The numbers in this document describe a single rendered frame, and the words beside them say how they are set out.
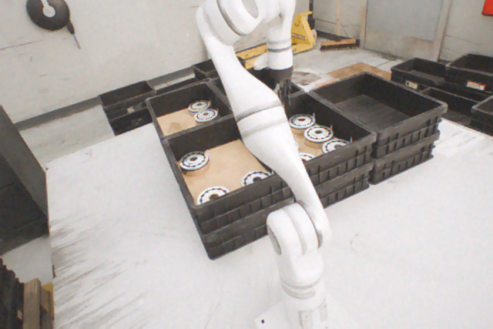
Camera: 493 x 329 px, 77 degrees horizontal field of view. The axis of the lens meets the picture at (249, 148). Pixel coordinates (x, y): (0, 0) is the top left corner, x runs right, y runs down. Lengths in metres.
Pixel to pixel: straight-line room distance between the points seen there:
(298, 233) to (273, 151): 0.15
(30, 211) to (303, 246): 2.04
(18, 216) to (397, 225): 2.12
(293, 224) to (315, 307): 0.23
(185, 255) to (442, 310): 0.69
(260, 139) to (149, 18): 3.69
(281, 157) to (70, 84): 3.74
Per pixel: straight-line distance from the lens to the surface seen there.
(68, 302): 1.11
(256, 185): 0.85
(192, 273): 0.99
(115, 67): 4.17
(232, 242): 0.97
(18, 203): 2.37
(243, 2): 0.60
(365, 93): 1.49
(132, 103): 2.51
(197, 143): 1.17
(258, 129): 0.55
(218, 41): 0.62
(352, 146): 0.98
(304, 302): 0.71
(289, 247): 0.56
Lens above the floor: 1.49
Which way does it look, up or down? 35 degrees down
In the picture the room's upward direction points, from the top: 9 degrees counter-clockwise
